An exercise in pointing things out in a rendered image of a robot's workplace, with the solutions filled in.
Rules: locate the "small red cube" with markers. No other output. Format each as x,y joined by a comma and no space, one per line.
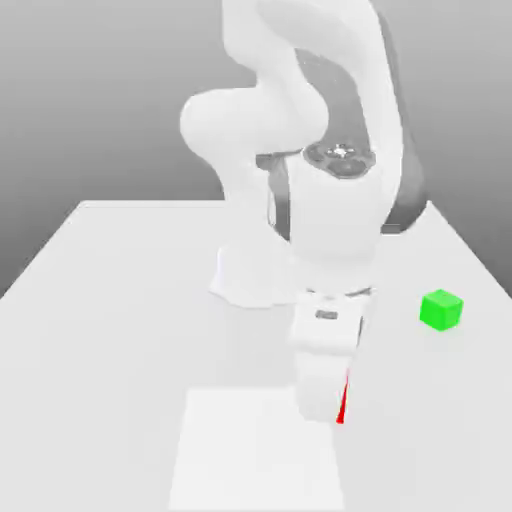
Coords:
342,408

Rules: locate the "small green cube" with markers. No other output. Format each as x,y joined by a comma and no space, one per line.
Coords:
440,311

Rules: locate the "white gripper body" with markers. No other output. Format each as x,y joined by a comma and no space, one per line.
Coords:
320,388

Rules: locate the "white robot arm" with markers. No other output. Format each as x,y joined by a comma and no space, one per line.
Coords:
256,120

